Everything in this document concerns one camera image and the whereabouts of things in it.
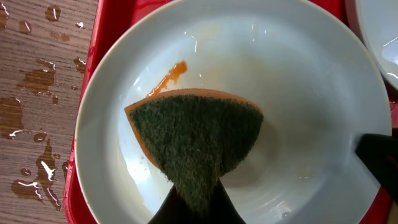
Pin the orange green scrub sponge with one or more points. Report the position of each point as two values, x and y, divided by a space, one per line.
195 136

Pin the light blue plate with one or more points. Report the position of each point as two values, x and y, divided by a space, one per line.
375 23
315 82

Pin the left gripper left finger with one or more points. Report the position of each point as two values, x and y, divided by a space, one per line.
173 210

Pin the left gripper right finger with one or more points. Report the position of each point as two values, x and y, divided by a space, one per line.
222 208

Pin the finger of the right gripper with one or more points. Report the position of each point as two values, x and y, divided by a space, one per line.
379 154

